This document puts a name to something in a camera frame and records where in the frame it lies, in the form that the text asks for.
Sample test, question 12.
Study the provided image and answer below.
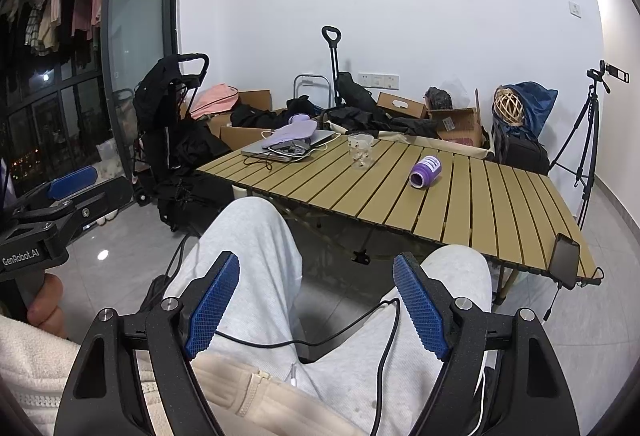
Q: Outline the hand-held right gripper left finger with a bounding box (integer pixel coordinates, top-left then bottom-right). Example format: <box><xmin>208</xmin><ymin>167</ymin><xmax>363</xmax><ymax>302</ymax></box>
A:
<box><xmin>54</xmin><ymin>251</ymin><xmax>241</xmax><ymax>436</ymax></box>

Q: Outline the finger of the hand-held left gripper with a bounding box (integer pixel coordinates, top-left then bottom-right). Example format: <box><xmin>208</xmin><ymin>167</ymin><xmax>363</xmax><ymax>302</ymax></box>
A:
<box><xmin>47</xmin><ymin>176</ymin><xmax>136</xmax><ymax>244</ymax></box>
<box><xmin>12</xmin><ymin>166</ymin><xmax>99</xmax><ymax>217</ymax></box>

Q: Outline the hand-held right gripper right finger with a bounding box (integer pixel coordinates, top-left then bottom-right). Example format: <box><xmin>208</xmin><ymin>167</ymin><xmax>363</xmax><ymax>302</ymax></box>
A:
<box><xmin>392</xmin><ymin>252</ymin><xmax>581</xmax><ymax>436</ymax></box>

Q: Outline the purple bottle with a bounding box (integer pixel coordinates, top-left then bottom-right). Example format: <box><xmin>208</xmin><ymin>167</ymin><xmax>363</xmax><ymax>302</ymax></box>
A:
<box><xmin>409</xmin><ymin>155</ymin><xmax>443</xmax><ymax>189</ymax></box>

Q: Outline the clear glass cup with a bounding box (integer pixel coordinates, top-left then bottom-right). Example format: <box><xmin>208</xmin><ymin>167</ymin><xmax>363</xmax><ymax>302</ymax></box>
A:
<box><xmin>347</xmin><ymin>132</ymin><xmax>375</xmax><ymax>170</ymax></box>

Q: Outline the person's left forearm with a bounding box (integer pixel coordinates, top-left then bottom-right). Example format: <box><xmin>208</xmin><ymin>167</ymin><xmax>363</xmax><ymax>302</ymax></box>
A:
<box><xmin>0</xmin><ymin>313</ymin><xmax>91</xmax><ymax>436</ymax></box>

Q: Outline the person's left hand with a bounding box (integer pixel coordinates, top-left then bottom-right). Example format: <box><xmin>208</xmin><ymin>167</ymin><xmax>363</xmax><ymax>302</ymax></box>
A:
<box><xmin>26</xmin><ymin>273</ymin><xmax>68</xmax><ymax>342</ymax></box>

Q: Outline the white plastic bag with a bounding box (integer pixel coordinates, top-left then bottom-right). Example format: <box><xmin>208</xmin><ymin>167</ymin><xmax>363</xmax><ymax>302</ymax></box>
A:
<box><xmin>95</xmin><ymin>141</ymin><xmax>126</xmax><ymax>177</ymax></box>

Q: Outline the person's left leg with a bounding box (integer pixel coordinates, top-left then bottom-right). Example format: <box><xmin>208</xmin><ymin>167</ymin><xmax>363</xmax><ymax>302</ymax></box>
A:
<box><xmin>162</xmin><ymin>197</ymin><xmax>307</xmax><ymax>367</ymax></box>

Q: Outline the person's leg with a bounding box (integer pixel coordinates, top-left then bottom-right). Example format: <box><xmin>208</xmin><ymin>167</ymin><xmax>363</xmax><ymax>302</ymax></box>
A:
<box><xmin>162</xmin><ymin>197</ymin><xmax>307</xmax><ymax>367</ymax></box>
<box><xmin>295</xmin><ymin>244</ymin><xmax>493</xmax><ymax>436</ymax></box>

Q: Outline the person's right leg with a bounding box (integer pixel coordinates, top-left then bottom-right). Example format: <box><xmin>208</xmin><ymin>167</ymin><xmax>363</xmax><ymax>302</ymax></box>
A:
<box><xmin>295</xmin><ymin>244</ymin><xmax>493</xmax><ymax>436</ymax></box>

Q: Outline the cream fleece jacket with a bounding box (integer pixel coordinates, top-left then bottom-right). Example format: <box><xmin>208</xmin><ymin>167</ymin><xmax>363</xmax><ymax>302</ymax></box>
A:
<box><xmin>135</xmin><ymin>356</ymin><xmax>323</xmax><ymax>436</ymax></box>

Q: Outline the black stroller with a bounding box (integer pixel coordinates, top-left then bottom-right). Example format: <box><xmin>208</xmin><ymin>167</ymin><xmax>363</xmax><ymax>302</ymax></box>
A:
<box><xmin>131</xmin><ymin>53</ymin><xmax>233</xmax><ymax>233</ymax></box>

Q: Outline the olive slatted folding table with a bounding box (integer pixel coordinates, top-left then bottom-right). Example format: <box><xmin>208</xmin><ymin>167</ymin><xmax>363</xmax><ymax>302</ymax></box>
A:
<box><xmin>195</xmin><ymin>133</ymin><xmax>604</xmax><ymax>312</ymax></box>

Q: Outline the pink bag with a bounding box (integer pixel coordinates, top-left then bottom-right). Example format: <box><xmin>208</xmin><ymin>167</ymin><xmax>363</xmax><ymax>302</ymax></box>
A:
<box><xmin>190</xmin><ymin>84</ymin><xmax>240</xmax><ymax>119</ymax></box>

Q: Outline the low cardboard box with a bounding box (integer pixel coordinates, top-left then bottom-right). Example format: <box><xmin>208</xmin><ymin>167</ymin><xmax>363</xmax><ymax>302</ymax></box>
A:
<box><xmin>220</xmin><ymin>126</ymin><xmax>273</xmax><ymax>151</ymax></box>

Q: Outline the black smartphone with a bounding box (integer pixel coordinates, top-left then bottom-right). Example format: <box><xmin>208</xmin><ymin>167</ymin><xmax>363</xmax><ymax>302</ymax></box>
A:
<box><xmin>549</xmin><ymin>233</ymin><xmax>582</xmax><ymax>291</ymax></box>

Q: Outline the grey laptop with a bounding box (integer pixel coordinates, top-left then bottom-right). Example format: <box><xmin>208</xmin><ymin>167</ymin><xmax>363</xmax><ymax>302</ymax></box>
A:
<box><xmin>241</xmin><ymin>130</ymin><xmax>335</xmax><ymax>163</ymax></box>

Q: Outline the row of hanging clothes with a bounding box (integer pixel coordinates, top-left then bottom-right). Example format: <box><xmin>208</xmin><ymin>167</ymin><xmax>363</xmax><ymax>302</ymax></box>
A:
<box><xmin>0</xmin><ymin>0</ymin><xmax>103</xmax><ymax>62</ymax></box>

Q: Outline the glass sliding door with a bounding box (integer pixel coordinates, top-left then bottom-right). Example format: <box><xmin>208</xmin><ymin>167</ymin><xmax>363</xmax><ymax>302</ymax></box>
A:
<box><xmin>100</xmin><ymin>0</ymin><xmax>181</xmax><ymax>167</ymax></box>

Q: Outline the open cardboard box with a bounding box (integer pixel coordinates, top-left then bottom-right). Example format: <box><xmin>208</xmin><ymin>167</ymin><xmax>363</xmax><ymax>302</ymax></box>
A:
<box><xmin>239</xmin><ymin>89</ymin><xmax>273</xmax><ymax>113</ymax></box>

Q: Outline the labelled cardboard box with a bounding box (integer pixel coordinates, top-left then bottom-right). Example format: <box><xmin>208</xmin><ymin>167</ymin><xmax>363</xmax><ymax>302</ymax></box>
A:
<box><xmin>427</xmin><ymin>88</ymin><xmax>488</xmax><ymax>148</ymax></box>

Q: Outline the black backpack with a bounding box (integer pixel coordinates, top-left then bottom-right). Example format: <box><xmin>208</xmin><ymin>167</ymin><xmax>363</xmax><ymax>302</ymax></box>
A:
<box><xmin>492</xmin><ymin>121</ymin><xmax>550</xmax><ymax>174</ymax></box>

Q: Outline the purple cloth pouch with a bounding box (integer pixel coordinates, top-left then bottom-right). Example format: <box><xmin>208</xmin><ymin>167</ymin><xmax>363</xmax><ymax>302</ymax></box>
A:
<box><xmin>261</xmin><ymin>113</ymin><xmax>317</xmax><ymax>151</ymax></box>

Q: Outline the pile of black clothes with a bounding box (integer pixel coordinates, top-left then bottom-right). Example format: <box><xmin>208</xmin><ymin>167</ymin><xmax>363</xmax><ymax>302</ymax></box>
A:
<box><xmin>320</xmin><ymin>106</ymin><xmax>441</xmax><ymax>139</ymax></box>

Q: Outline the black plastic bag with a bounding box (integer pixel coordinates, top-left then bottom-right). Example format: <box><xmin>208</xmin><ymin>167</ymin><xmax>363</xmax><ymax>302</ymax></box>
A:
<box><xmin>425</xmin><ymin>87</ymin><xmax>453</xmax><ymax>111</ymax></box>

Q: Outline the woven wicker ball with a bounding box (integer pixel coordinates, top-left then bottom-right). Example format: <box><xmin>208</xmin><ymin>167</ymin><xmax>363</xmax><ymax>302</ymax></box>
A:
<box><xmin>492</xmin><ymin>86</ymin><xmax>526</xmax><ymax>126</ymax></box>

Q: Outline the black folded bag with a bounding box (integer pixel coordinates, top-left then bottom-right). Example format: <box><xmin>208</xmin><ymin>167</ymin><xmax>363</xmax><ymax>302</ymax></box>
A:
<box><xmin>334</xmin><ymin>72</ymin><xmax>378</xmax><ymax>112</ymax></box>

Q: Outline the blue bag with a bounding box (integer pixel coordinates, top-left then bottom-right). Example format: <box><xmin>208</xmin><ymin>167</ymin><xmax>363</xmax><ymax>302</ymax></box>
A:
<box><xmin>492</xmin><ymin>82</ymin><xmax>558</xmax><ymax>138</ymax></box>

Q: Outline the black tripod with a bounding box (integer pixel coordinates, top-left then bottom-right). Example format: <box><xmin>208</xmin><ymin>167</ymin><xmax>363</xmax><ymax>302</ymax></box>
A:
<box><xmin>547</xmin><ymin>83</ymin><xmax>608</xmax><ymax>227</ymax></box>

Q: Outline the long black cable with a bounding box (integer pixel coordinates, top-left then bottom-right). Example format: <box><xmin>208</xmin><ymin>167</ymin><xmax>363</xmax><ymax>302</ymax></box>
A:
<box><xmin>212</xmin><ymin>297</ymin><xmax>403</xmax><ymax>436</ymax></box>

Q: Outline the black phone cable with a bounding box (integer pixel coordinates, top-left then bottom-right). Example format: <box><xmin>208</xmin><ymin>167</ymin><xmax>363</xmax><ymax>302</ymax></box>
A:
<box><xmin>542</xmin><ymin>283</ymin><xmax>563</xmax><ymax>324</ymax></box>

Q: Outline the white charging cable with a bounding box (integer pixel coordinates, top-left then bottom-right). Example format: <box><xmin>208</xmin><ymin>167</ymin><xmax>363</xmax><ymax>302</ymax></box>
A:
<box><xmin>300</xmin><ymin>133</ymin><xmax>342</xmax><ymax>154</ymax></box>

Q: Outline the cardboard box with handle slot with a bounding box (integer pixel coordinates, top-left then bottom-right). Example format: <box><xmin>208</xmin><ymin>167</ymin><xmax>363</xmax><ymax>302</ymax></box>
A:
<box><xmin>376</xmin><ymin>92</ymin><xmax>428</xmax><ymax>119</ymax></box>

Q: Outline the wall outlet strip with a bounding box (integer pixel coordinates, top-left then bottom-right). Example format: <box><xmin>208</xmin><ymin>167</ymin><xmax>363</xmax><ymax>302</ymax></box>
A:
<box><xmin>357</xmin><ymin>72</ymin><xmax>401</xmax><ymax>91</ymax></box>

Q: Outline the white folding frame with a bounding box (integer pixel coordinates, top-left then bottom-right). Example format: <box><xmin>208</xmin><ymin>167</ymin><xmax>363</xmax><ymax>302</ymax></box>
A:
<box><xmin>292</xmin><ymin>74</ymin><xmax>331</xmax><ymax>109</ymax></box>

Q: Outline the black trolley handle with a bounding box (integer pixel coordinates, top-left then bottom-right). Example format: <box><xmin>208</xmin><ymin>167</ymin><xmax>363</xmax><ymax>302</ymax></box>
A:
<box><xmin>321</xmin><ymin>26</ymin><xmax>343</xmax><ymax>107</ymax></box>

